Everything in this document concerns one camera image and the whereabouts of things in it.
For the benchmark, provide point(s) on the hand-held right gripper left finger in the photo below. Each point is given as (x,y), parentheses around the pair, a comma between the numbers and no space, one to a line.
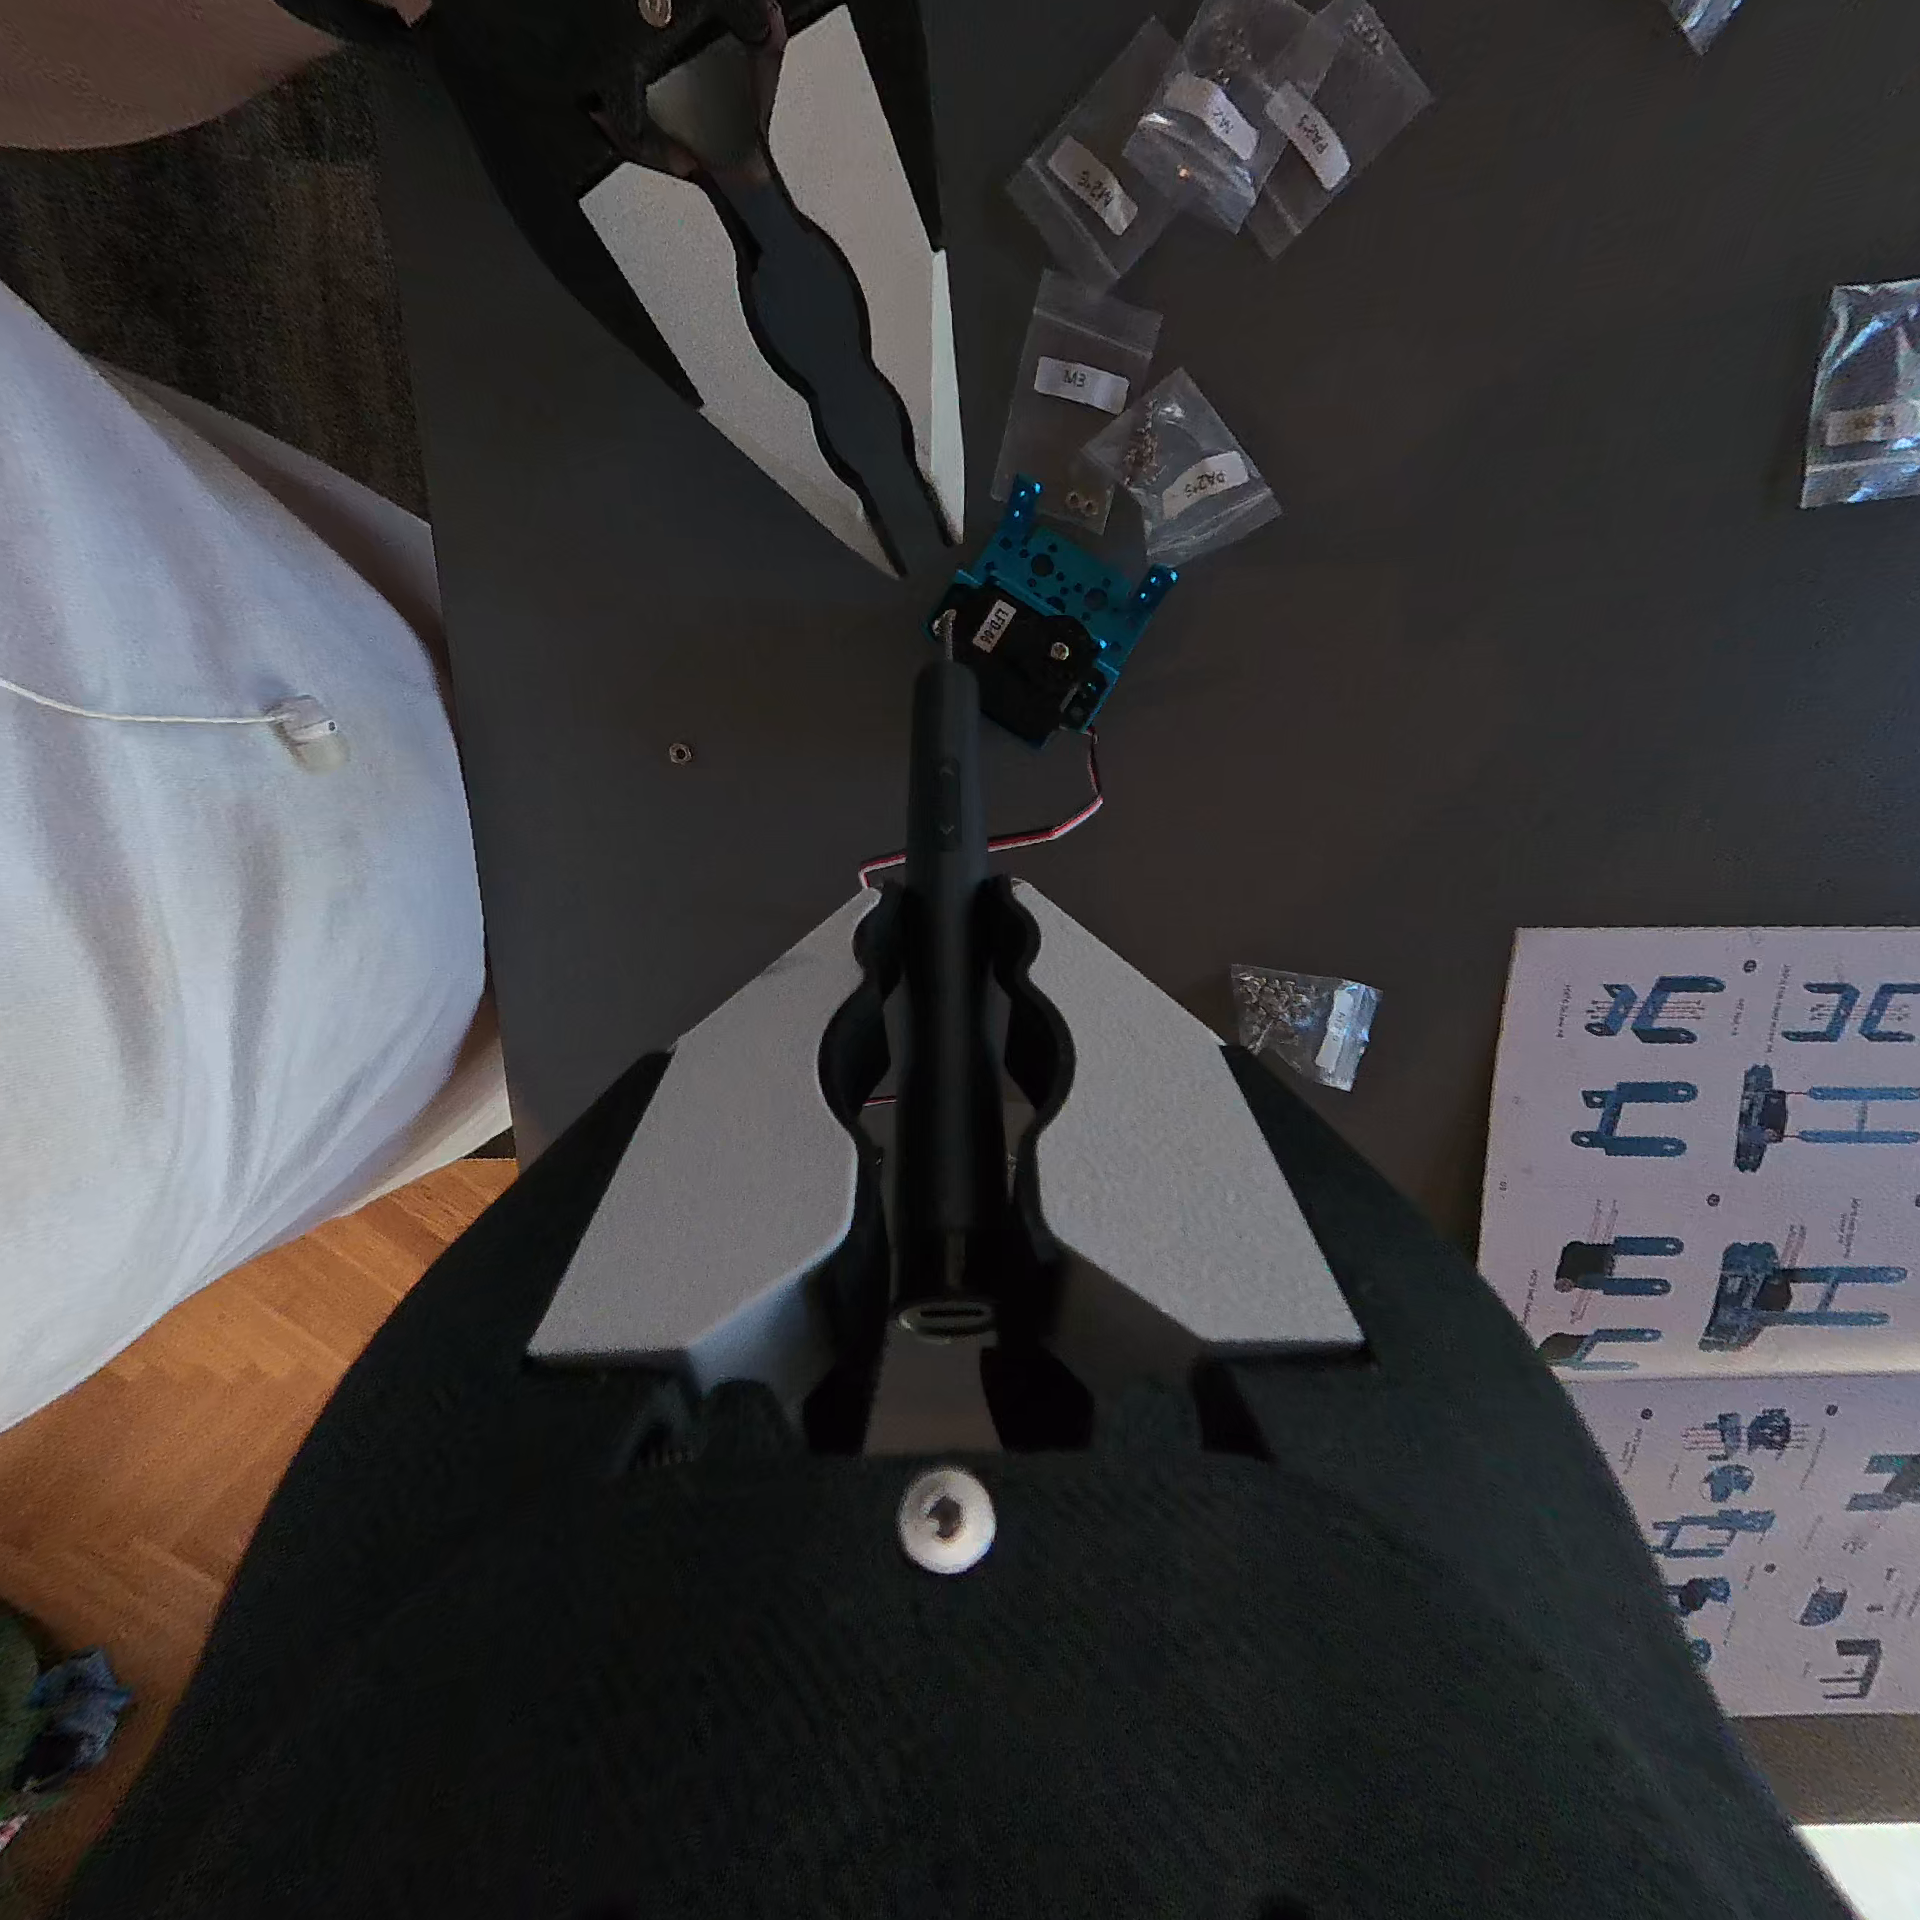
(704,1201)

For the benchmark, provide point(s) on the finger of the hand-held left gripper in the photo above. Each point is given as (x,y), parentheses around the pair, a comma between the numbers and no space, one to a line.
(871,164)
(676,284)

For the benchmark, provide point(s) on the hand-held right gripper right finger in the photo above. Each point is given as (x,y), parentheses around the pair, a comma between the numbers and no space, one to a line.
(1186,1201)

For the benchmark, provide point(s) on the black screwdriver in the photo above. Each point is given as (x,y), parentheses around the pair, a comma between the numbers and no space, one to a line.
(944,900)

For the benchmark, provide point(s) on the blue metal bracket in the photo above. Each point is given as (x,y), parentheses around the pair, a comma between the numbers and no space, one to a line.
(1050,563)

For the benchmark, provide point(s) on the black servo motor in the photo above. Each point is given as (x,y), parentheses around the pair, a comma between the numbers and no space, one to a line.
(1036,683)

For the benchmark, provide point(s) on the white square foam frame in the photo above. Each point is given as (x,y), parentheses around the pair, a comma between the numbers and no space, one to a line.
(1867,1876)

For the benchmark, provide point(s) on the person's left forearm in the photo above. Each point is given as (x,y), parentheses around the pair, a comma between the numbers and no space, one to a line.
(119,75)

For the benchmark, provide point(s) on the dark brown desk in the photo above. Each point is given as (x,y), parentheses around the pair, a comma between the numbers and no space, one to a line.
(1501,675)

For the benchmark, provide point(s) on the clear bag of screws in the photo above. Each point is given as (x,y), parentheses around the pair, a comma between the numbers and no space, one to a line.
(1298,1012)

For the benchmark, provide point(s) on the group of small clear bags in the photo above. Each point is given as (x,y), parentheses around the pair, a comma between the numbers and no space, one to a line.
(1200,480)

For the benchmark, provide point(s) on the white printed instruction manual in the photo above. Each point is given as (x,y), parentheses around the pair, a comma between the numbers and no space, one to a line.
(1650,1201)

